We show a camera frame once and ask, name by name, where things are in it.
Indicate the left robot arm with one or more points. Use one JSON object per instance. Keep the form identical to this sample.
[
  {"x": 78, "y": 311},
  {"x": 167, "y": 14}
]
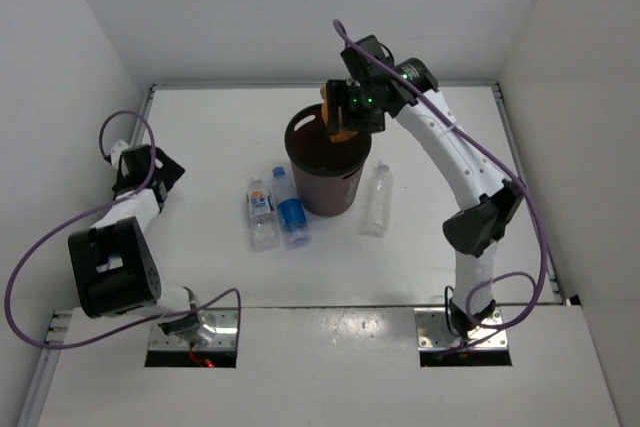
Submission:
[{"x": 113, "y": 267}]

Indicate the blue label water bottle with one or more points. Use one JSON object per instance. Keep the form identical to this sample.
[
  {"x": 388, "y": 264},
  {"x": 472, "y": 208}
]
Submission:
[{"x": 291, "y": 213}]

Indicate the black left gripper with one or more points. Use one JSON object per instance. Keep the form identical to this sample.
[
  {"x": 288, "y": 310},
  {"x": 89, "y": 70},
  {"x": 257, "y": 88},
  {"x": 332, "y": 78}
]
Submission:
[{"x": 168, "y": 171}]

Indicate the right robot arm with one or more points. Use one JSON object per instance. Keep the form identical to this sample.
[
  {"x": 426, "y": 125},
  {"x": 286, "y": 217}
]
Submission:
[{"x": 378, "y": 88}]

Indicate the orange juice bottle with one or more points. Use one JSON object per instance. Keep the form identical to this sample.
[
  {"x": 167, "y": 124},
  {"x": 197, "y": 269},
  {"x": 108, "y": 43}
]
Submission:
[{"x": 333, "y": 95}]

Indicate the metal table edge rail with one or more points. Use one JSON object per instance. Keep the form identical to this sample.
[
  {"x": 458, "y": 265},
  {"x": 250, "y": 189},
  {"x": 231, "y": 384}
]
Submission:
[{"x": 265, "y": 84}]

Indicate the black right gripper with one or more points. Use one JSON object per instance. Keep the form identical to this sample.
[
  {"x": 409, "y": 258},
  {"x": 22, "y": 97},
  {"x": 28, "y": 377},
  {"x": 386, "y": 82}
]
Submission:
[{"x": 338, "y": 93}]

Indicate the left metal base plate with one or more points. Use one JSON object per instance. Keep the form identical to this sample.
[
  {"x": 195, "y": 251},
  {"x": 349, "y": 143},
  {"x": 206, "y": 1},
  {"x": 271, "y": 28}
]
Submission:
[{"x": 210, "y": 330}]

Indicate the brown plastic waste bin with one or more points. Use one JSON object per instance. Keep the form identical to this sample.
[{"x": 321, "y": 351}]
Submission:
[{"x": 326, "y": 174}]

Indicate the orange label clear bottle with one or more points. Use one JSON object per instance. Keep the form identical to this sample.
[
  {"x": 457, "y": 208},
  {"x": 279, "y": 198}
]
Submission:
[{"x": 262, "y": 216}]

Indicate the clear plastic bottle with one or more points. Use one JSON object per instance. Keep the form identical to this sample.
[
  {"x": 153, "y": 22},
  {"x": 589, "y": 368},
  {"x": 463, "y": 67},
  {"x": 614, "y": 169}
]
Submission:
[{"x": 376, "y": 217}]

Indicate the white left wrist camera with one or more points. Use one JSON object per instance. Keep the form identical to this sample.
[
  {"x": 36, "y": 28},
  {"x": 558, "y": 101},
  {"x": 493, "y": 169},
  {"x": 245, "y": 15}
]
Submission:
[{"x": 117, "y": 149}]

